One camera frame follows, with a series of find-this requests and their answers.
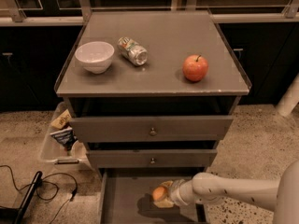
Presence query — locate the dark blue snack bag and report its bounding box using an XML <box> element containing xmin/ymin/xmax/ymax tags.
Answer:
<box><xmin>50</xmin><ymin>127</ymin><xmax>77</xmax><ymax>151</ymax></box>

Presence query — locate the grey open bottom drawer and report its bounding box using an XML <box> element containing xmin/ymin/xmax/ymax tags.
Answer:
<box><xmin>99</xmin><ymin>168</ymin><xmax>209</xmax><ymax>224</ymax></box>

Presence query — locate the grey top drawer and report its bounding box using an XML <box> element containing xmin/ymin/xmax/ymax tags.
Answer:
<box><xmin>70</xmin><ymin>116</ymin><xmax>233</xmax><ymax>143</ymax></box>

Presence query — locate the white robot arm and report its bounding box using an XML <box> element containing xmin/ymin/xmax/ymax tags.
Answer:
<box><xmin>152</xmin><ymin>161</ymin><xmax>299</xmax><ymax>224</ymax></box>

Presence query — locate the white cylindrical post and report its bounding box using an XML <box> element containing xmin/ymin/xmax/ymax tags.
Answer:
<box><xmin>276</xmin><ymin>74</ymin><xmax>299</xmax><ymax>117</ymax></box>

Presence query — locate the orange fruit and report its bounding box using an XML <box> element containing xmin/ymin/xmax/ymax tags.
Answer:
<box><xmin>152</xmin><ymin>186</ymin><xmax>168</xmax><ymax>202</ymax></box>

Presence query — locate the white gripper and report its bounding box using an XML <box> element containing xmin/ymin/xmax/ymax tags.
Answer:
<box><xmin>153</xmin><ymin>179</ymin><xmax>188</xmax><ymax>208</ymax></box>

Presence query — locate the red apple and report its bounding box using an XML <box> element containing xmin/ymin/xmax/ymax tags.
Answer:
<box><xmin>182</xmin><ymin>55</ymin><xmax>208</xmax><ymax>82</ymax></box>

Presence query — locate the silver soda can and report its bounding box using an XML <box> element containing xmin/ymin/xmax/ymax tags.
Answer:
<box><xmin>118</xmin><ymin>36</ymin><xmax>148</xmax><ymax>66</ymax></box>

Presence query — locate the black cable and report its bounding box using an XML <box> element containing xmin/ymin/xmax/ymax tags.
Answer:
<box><xmin>0</xmin><ymin>164</ymin><xmax>78</xmax><ymax>224</ymax></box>

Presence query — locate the grey middle drawer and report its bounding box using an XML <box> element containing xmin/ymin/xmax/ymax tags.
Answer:
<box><xmin>87</xmin><ymin>149</ymin><xmax>217</xmax><ymax>168</ymax></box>

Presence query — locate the yellow snack packet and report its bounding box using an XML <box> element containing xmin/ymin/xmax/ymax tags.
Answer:
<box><xmin>50</xmin><ymin>109</ymin><xmax>71</xmax><ymax>129</ymax></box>

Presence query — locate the black bar stand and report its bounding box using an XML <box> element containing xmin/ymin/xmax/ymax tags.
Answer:
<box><xmin>0</xmin><ymin>171</ymin><xmax>43</xmax><ymax>224</ymax></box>

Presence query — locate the white ceramic bowl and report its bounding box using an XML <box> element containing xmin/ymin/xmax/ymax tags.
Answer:
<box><xmin>75</xmin><ymin>41</ymin><xmax>115</xmax><ymax>74</ymax></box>

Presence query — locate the grey drawer cabinet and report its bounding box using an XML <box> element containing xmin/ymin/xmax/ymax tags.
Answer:
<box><xmin>53</xmin><ymin>10</ymin><xmax>252</xmax><ymax>224</ymax></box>

